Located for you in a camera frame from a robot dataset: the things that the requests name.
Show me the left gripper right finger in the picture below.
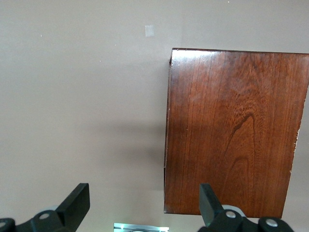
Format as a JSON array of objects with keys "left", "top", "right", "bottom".
[{"left": 197, "top": 183, "right": 294, "bottom": 232}]

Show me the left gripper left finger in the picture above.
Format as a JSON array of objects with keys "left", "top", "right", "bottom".
[{"left": 0, "top": 183, "right": 90, "bottom": 232}]

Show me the dark wooden drawer cabinet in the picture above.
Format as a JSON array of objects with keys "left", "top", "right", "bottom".
[{"left": 163, "top": 47, "right": 309, "bottom": 218}]

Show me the aluminium arm base plate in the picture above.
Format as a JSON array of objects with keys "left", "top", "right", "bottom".
[{"left": 113, "top": 222, "right": 169, "bottom": 232}]

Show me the brown table cover sheet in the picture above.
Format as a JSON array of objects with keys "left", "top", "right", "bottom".
[{"left": 0, "top": 0, "right": 309, "bottom": 232}]

